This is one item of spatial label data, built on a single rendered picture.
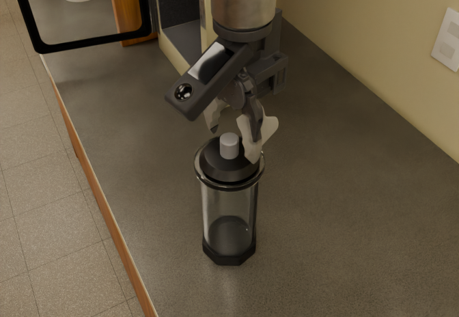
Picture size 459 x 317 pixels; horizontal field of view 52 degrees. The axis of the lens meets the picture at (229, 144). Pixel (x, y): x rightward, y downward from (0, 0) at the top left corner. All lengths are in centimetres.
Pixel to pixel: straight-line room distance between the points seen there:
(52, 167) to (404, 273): 186
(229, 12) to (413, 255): 58
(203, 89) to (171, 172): 47
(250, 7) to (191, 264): 50
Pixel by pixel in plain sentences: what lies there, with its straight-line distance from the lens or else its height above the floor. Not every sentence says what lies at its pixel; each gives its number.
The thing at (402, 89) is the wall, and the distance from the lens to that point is 121.
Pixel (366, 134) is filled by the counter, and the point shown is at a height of 94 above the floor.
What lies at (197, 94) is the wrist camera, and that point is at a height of 134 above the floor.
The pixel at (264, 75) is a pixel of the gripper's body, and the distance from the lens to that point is 60.
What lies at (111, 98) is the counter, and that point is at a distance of 121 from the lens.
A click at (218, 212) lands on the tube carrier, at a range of 74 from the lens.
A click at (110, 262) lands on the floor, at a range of 202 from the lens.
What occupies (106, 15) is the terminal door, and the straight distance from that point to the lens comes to 128.
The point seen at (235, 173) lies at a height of 118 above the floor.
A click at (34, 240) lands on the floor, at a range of 218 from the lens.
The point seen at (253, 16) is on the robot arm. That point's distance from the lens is 54.
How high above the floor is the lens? 168
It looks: 45 degrees down
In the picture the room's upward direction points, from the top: straight up
